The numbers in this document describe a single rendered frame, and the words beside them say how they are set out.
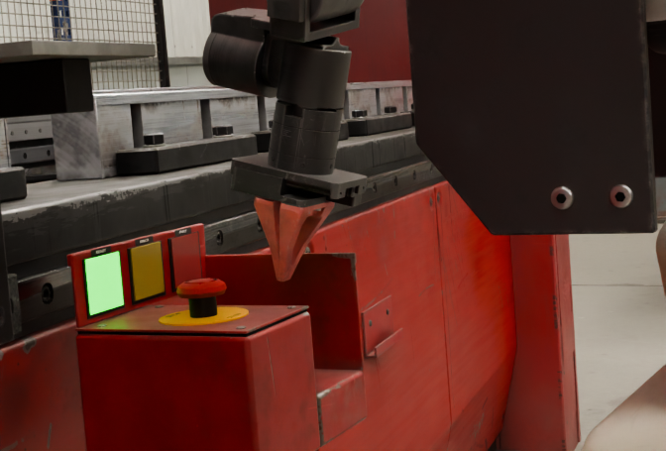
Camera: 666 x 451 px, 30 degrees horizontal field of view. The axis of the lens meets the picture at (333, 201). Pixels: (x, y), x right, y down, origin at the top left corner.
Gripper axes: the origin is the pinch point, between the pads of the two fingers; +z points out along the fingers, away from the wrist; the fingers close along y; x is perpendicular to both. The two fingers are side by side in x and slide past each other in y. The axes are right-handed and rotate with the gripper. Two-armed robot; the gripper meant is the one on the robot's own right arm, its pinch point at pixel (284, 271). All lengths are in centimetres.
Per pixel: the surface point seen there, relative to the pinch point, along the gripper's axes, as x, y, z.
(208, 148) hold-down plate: -38.6, 31.5, -1.5
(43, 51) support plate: 26.0, 7.7, -17.9
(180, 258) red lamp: 0.0, 10.5, 1.4
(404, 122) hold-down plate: -128, 41, 2
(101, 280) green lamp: 11.9, 10.5, 1.4
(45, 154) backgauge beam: -47, 63, 6
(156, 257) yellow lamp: 3.8, 10.7, 0.8
